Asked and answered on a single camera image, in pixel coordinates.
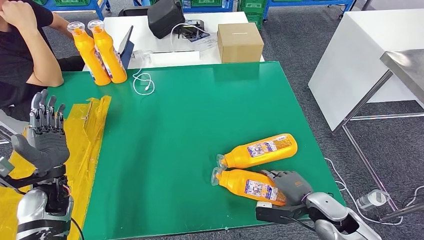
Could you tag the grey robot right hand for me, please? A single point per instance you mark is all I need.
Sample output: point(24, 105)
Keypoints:
point(294, 187)

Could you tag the blue metal rack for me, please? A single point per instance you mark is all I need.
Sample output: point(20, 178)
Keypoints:
point(208, 9)
point(73, 7)

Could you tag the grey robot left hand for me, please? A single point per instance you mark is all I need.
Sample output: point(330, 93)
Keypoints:
point(48, 150)

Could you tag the yellow taped cardboard sheet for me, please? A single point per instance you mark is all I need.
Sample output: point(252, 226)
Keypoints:
point(79, 149)

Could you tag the white power adapter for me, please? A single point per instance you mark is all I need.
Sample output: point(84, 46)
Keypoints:
point(372, 199)

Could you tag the white table with panel sides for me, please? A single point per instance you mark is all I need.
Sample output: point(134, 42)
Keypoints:
point(357, 61)

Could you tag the green plastic crate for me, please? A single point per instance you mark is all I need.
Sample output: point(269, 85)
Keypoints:
point(254, 20)
point(251, 6)
point(206, 2)
point(71, 2)

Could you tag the black electronic device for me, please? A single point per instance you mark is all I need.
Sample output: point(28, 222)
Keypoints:
point(193, 32)

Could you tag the person's right hand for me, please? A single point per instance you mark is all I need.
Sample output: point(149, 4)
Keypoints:
point(18, 15)

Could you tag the clear plastic sleeve with papers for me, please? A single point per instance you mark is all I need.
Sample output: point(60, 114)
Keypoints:
point(206, 42)

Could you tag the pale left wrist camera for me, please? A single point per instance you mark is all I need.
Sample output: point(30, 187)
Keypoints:
point(5, 167)

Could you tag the white stool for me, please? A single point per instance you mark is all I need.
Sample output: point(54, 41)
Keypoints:
point(10, 122)

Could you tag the stainless steel table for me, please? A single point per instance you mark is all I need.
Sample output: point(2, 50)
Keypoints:
point(404, 64)

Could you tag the person's right forearm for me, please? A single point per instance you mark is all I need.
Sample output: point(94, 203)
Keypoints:
point(43, 59)

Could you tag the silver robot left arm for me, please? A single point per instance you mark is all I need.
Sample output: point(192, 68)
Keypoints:
point(31, 208)

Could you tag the tablet with blue case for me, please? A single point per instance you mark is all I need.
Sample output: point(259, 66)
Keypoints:
point(127, 54)

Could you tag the orange bottle with clear cap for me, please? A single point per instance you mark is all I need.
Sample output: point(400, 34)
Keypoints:
point(238, 159)
point(232, 184)
point(89, 59)
point(111, 59)

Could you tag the black bag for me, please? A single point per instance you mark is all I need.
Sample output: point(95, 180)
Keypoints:
point(165, 19)

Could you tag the person's left forearm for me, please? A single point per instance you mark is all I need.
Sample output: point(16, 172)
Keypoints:
point(61, 24)

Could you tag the black chair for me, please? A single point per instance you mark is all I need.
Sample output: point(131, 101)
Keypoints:
point(132, 11)

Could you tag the brown cardboard box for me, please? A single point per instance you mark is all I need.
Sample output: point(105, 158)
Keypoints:
point(240, 44)

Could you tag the white desk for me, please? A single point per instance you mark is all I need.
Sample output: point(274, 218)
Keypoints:
point(149, 39)

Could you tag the person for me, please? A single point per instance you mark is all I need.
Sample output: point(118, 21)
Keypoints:
point(13, 66)

